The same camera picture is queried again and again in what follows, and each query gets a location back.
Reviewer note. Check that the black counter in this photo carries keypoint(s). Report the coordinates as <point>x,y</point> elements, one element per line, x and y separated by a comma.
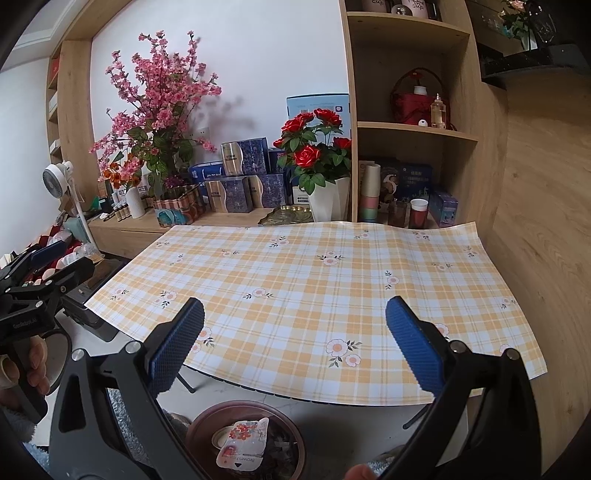
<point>531,60</point>

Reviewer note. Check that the person's grey fleece trousers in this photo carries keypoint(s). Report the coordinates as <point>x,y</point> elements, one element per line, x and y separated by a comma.
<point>124,415</point>

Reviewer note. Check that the person's right hand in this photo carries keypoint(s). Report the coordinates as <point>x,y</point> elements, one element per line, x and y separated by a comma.
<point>362,473</point>

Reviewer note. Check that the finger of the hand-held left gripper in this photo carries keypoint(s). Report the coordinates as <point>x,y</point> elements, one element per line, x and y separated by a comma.
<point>74,274</point>
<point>48,251</point>

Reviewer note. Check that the white wall socket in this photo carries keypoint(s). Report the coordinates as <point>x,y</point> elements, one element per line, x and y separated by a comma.
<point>203,134</point>

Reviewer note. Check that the pink blossom arrangement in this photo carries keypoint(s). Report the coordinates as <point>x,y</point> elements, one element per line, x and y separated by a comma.
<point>157,92</point>

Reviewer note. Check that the gold tray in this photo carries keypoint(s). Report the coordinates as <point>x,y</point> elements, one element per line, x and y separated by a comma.
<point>286,216</point>

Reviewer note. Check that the red basket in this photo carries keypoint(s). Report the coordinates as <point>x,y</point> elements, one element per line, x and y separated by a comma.
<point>411,106</point>

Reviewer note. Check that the large light blue box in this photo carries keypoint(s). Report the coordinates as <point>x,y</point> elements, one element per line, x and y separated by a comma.
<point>318,104</point>

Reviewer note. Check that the orange flowers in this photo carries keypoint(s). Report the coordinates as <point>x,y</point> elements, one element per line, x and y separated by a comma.
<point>115,174</point>

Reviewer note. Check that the glass vase with flowers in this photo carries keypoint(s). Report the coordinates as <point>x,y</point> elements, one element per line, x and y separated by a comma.
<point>521,23</point>

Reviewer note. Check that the pile of red white packets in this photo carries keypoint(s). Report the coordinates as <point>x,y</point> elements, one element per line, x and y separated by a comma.
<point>51,233</point>

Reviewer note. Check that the brown cup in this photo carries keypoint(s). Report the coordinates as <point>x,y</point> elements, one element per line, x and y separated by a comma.
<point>397,214</point>

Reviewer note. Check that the white ribbed vase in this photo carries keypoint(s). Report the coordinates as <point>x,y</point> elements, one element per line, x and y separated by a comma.
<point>135,203</point>

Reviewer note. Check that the red paper cup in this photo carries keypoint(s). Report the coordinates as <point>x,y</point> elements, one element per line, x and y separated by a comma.
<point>418,217</point>

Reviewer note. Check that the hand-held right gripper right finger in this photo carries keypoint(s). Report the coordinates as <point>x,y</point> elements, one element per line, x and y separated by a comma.
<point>413,346</point>

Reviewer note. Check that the wooden shelf unit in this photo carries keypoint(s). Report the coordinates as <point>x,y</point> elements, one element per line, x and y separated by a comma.
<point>411,129</point>

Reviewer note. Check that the person's left hand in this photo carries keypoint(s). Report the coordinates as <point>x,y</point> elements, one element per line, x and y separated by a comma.
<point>36,367</point>

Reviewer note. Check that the person's left forearm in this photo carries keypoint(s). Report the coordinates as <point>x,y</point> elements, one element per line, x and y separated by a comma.
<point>16,424</point>

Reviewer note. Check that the blue flat box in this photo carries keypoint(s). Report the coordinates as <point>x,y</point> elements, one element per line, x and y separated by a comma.
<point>207,171</point>

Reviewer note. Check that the small glass bottle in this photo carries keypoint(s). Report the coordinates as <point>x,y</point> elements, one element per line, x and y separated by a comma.
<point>438,113</point>

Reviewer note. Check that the row of small dropper bottles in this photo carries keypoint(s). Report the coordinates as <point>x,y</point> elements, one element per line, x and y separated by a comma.
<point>119,211</point>

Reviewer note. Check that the red rose bouquet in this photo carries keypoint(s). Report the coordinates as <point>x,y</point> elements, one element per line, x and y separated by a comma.
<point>309,154</point>

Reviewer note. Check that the wooden sideboard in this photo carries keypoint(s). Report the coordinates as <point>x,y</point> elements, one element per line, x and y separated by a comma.
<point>124,235</point>

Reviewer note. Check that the yellow checked tablecloth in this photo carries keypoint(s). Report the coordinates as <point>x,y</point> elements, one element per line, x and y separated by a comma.
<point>295,277</point>

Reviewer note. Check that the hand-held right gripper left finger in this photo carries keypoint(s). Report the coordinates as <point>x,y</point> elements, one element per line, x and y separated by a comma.
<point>178,346</point>

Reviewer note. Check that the brown round bin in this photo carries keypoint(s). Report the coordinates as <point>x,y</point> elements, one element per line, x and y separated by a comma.
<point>203,422</point>

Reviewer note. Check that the white mug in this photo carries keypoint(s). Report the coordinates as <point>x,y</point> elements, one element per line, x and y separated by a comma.
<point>375,4</point>
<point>415,7</point>

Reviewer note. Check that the white printed snack pouch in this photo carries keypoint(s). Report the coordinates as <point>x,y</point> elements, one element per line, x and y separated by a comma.
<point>242,445</point>

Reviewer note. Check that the gold blue gift box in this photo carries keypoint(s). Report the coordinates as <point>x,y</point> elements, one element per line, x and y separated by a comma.
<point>268,190</point>
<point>247,157</point>
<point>228,194</point>

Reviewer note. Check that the white standing fan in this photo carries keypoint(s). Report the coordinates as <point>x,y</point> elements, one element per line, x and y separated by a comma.
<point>57,177</point>

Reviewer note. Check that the blue white carton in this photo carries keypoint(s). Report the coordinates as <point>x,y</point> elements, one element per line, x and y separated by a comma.
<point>300,197</point>

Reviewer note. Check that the black table leg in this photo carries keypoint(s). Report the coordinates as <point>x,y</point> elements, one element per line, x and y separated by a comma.
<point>188,383</point>
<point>418,417</point>

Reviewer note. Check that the small light blue box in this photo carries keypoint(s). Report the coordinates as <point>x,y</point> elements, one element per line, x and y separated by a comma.
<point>443,207</point>

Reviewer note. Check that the beige slipper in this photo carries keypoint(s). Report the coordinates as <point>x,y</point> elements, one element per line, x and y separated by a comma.
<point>178,421</point>

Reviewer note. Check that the dark blue picture box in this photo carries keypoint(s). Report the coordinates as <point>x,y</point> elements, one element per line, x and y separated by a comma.
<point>413,177</point>

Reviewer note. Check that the striped gift box with teal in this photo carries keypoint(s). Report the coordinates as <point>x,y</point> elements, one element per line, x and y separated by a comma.
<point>184,201</point>

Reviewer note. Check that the white angular vase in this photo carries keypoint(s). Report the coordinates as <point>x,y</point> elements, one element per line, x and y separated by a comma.
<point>330,201</point>

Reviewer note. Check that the stack of pastel cups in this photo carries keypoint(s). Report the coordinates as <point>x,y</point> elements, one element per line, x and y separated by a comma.
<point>371,198</point>

